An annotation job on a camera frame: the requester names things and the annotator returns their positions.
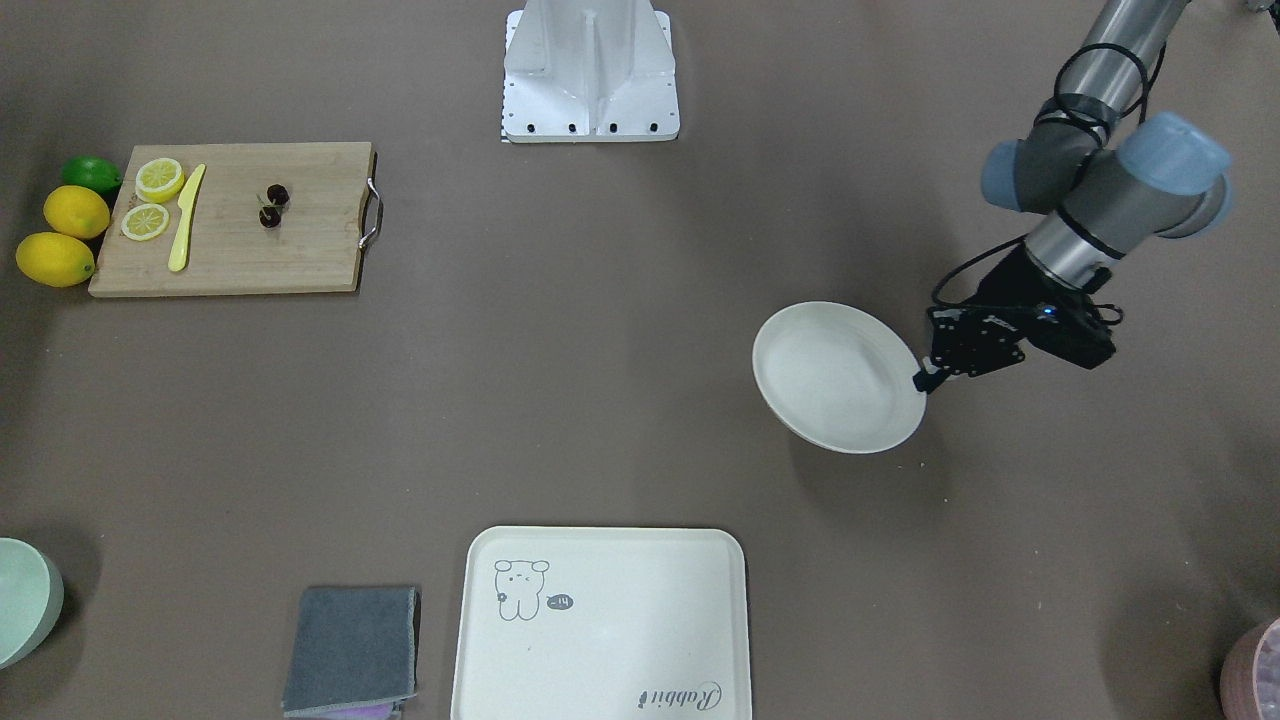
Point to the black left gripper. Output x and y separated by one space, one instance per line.
1006 283

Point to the beige round plate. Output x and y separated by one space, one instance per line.
838 377

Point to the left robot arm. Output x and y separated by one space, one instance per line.
1103 177

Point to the cream rectangular tray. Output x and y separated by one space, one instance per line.
603 623

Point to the dark red cherry upper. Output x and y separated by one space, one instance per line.
278 196

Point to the dark red cherry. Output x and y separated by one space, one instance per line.
270 216
278 196

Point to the dark red cherry lower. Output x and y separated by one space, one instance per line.
270 216

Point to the pink bowl with ice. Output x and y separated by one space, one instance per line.
1249 678

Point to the grey folded cloth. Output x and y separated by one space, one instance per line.
354 653

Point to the wooden cutting board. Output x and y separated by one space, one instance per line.
333 216

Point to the yellow plastic knife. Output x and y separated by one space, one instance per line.
186 202

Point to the lemon slice upper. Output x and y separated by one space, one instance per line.
159 180

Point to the lemon slice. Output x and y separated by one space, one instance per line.
159 180
146 222

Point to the lemon slice lower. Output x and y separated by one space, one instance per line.
146 222

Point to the green lime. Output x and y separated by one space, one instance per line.
99 175

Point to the yellow lemon upper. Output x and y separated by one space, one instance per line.
76 211

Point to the yellow lemon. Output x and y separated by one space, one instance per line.
54 259
76 211

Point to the yellow lemon lower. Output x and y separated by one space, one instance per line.
54 259

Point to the mint green bowl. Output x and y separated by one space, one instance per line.
32 593

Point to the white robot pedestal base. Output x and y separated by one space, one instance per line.
589 72

